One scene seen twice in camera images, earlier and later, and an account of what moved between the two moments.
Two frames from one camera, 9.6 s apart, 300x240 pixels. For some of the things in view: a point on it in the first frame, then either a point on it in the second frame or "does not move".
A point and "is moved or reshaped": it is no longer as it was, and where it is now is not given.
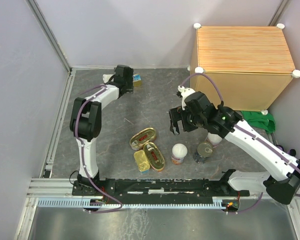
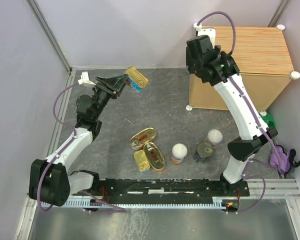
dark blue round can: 203,151 does not move
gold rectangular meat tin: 142,160 does not move
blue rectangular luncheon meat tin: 137,80 is moved or reshaped
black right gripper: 177,114 → 189,63
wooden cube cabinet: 252,65 does not move
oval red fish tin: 138,139 does not move
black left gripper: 130,87 → 117,83
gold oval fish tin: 154,157 does not move
